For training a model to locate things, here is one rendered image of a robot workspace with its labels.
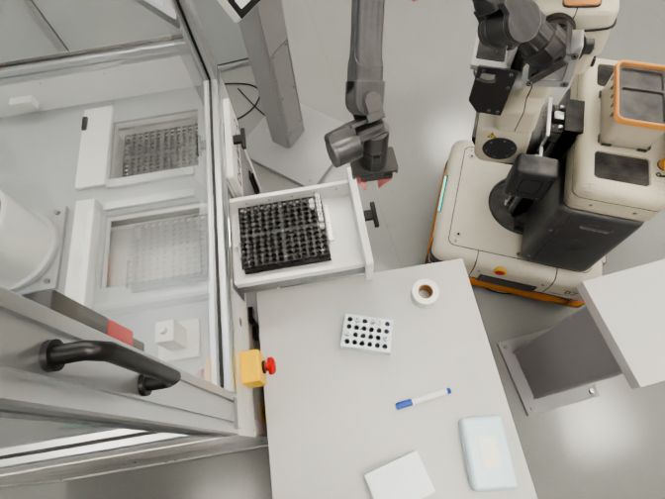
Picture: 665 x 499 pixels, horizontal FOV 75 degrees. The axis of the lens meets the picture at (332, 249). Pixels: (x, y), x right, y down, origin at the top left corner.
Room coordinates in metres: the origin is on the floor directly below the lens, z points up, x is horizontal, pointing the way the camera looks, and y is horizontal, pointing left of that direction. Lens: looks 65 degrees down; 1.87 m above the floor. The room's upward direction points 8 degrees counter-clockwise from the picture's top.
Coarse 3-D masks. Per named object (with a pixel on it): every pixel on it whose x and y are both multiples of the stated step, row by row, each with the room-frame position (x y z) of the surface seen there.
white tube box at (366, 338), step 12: (348, 324) 0.30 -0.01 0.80; (360, 324) 0.29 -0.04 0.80; (384, 324) 0.28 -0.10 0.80; (360, 336) 0.26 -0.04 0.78; (372, 336) 0.26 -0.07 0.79; (384, 336) 0.25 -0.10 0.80; (348, 348) 0.24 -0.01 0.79; (360, 348) 0.23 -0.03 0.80; (372, 348) 0.23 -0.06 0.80; (384, 348) 0.23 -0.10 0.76
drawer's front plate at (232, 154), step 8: (224, 104) 0.96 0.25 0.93; (224, 112) 0.93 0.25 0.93; (232, 112) 0.96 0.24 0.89; (224, 120) 0.91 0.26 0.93; (232, 120) 0.93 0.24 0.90; (232, 128) 0.89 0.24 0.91; (232, 136) 0.85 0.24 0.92; (232, 144) 0.82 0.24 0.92; (232, 152) 0.78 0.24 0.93; (232, 160) 0.76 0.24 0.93; (232, 168) 0.73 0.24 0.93; (240, 168) 0.80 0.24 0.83; (232, 176) 0.70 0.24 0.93; (240, 176) 0.77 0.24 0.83; (232, 184) 0.70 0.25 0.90; (240, 192) 0.70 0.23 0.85
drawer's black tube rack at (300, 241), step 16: (240, 208) 0.62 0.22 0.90; (272, 208) 0.60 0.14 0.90; (288, 208) 0.60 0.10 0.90; (304, 208) 0.59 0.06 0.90; (240, 224) 0.57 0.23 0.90; (256, 224) 0.56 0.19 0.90; (272, 224) 0.58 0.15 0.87; (288, 224) 0.55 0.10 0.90; (304, 224) 0.54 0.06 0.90; (240, 240) 0.52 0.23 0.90; (256, 240) 0.52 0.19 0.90; (272, 240) 0.53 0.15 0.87; (288, 240) 0.51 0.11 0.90; (304, 240) 0.52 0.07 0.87; (320, 240) 0.49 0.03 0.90; (256, 256) 0.47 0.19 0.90; (272, 256) 0.48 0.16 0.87; (288, 256) 0.46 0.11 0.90; (304, 256) 0.47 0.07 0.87; (320, 256) 0.46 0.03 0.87; (256, 272) 0.44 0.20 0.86
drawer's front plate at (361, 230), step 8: (352, 184) 0.62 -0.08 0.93; (352, 192) 0.60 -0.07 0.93; (352, 200) 0.59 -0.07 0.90; (352, 208) 0.60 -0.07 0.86; (360, 208) 0.55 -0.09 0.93; (360, 216) 0.53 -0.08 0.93; (360, 224) 0.50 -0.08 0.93; (360, 232) 0.48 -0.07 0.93; (360, 240) 0.48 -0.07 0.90; (368, 240) 0.46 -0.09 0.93; (360, 248) 0.48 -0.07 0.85; (368, 248) 0.44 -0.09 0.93; (368, 256) 0.41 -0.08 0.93; (368, 264) 0.40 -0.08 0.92; (368, 272) 0.39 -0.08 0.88
